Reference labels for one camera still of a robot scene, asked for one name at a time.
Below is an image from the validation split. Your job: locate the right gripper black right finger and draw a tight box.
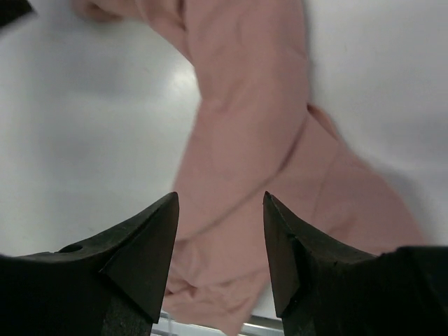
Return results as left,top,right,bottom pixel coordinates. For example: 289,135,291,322
263,193,447,335

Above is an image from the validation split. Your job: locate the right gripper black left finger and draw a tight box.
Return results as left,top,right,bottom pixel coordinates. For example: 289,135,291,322
1,192,179,335

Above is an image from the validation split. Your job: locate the dusty pink t-shirt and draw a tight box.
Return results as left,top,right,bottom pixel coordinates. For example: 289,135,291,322
72,0,424,335

